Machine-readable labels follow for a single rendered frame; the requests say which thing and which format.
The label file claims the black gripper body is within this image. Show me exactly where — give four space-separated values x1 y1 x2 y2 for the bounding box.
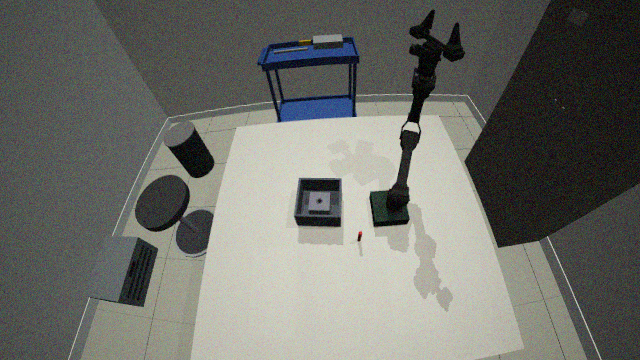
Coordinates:
409 26 465 66

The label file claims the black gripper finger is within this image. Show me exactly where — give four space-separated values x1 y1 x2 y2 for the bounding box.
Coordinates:
414 9 435 31
445 22 463 52

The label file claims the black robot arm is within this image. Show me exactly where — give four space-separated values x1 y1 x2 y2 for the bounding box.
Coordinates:
386 44 439 213

